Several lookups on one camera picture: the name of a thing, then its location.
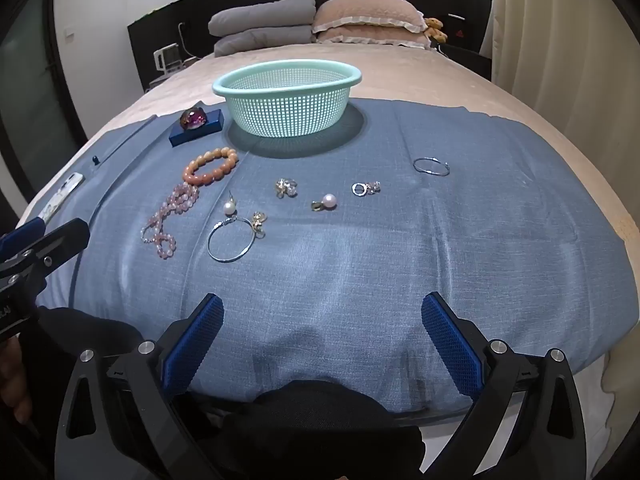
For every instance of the blue rectangular box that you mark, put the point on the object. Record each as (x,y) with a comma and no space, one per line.
(200,131)

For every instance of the silver crystal earring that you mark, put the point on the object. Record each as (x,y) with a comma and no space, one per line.
(372,187)

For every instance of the grey folded quilt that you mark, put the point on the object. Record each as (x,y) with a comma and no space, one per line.
(260,42)
(260,12)

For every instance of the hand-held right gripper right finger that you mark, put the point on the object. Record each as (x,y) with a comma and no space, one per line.
(450,345)

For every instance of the gold flower earrings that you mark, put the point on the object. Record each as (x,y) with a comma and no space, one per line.
(286,188)

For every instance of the patterned phone case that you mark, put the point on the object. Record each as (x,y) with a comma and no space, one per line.
(62,195)

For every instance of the dark glass door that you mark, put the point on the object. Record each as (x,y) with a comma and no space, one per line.
(35,100)

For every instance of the blue cloth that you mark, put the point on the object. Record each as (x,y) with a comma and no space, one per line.
(350,270)

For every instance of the white wall socket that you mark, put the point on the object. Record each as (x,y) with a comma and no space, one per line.
(69,35)

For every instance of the large silver bangle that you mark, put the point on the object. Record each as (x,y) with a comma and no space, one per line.
(220,259)

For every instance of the cream curtain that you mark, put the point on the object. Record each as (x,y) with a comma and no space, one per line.
(560,35)

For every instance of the pearl drop earring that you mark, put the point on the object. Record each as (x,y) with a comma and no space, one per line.
(229,208)

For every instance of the red triangle sticker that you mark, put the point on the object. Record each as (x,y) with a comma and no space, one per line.
(458,33)

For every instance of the pink frilled pillow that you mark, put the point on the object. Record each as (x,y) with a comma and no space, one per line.
(365,10)
(370,37)

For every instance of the pearl pendant with gold clasp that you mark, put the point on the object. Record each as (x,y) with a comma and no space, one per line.
(330,201)

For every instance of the person's left hand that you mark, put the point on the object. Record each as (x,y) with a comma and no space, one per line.
(10,380)

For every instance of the gold charm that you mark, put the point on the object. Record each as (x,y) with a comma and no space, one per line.
(258,220)

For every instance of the white bedside appliance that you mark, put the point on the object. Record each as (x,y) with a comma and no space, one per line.
(167,57)

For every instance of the brown teddy bear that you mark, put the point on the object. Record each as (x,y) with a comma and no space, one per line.
(436,30)

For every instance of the purple faceted gem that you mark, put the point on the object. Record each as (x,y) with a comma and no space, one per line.
(194,118)

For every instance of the person's black clothing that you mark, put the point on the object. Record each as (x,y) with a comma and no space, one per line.
(310,425)

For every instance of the black headboard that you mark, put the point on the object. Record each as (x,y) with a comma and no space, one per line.
(160,35)

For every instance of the beige bed blanket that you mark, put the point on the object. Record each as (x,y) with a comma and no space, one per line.
(425,75)

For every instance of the teal plastic mesh basket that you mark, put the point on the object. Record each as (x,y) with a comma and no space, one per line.
(285,110)

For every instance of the black nightstand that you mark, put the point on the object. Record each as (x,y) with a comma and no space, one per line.
(467,60)

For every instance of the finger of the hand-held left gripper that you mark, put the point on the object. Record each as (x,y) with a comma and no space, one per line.
(21,236)
(55,247)

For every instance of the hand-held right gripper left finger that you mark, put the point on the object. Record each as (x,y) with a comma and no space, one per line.
(195,342)

